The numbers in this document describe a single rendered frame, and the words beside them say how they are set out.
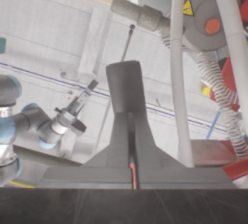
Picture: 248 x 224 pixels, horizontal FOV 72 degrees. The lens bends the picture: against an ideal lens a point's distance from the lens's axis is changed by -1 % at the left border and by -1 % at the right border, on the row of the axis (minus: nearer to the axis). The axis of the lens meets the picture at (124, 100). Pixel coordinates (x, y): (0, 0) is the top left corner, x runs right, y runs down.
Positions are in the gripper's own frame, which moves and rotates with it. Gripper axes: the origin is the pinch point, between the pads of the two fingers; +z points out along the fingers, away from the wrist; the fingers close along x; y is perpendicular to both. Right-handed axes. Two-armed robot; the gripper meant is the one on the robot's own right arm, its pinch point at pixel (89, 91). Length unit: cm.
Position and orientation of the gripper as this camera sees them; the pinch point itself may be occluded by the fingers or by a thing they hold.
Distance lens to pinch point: 64.3
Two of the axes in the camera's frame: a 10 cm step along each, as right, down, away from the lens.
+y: -7.6, -6.2, -2.1
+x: 0.5, -3.8, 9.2
